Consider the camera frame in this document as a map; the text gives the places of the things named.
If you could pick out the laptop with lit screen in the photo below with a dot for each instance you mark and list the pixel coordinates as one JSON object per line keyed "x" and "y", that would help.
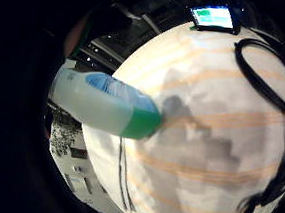
{"x": 213, "y": 17}

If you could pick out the white bottle with green cap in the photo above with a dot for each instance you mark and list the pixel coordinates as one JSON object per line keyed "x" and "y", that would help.
{"x": 92, "y": 105}

